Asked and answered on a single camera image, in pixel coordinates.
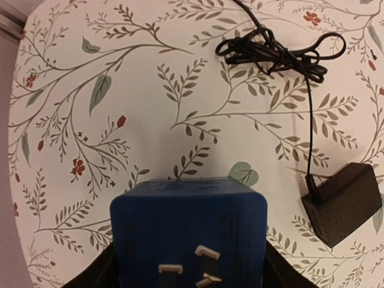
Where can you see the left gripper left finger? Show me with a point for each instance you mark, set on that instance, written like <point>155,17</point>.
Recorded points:
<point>101,273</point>

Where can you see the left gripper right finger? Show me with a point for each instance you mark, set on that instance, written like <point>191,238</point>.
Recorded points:
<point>279,273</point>

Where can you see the blue cube socket adapter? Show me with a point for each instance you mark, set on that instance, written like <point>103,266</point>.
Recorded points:
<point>190,233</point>

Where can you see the floral table mat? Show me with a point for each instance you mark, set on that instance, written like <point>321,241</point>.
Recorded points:
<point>107,94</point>

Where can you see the black power adapter with cable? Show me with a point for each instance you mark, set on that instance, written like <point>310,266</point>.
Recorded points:
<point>344,202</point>

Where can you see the left aluminium frame post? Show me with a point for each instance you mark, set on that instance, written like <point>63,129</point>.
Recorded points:
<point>12,22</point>

